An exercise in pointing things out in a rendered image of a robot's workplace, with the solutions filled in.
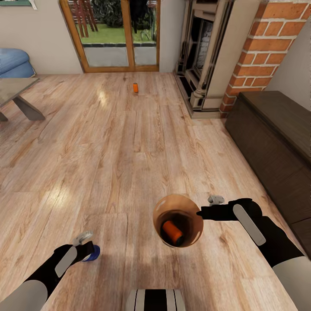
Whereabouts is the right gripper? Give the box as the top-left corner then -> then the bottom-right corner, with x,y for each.
197,204 -> 226,221

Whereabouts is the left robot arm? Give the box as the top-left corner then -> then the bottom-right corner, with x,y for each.
0,230 -> 94,311

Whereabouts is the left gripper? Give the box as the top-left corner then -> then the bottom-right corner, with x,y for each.
76,241 -> 94,263

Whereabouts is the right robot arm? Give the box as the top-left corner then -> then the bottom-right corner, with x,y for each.
197,195 -> 311,311

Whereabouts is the robot trunk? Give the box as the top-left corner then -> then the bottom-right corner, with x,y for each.
125,289 -> 186,311

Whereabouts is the trash can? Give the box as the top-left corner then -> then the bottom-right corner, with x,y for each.
152,194 -> 204,248

